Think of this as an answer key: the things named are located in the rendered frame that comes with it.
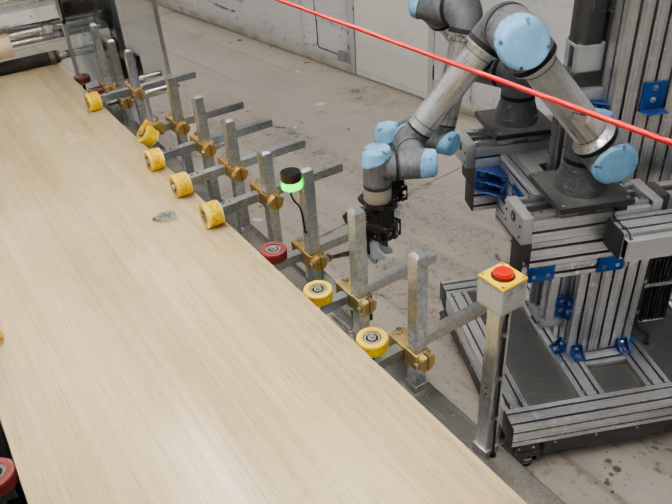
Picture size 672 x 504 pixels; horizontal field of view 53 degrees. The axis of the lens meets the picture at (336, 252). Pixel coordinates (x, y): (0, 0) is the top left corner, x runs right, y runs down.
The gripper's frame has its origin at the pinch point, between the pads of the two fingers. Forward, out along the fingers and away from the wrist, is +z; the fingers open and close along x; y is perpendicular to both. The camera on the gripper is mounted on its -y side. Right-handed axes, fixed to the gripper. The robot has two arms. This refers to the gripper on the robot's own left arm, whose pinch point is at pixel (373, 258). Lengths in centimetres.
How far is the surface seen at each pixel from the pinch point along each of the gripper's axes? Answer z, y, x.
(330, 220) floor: 92, -116, 127
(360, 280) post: 0.0, 2.7, -10.4
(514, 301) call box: -26, 53, -28
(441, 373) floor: 92, -4, 53
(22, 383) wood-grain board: 2, -45, -85
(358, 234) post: -15.0, 2.7, -10.4
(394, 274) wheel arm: 7.3, 3.8, 5.1
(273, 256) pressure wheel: 1.6, -27.1, -12.5
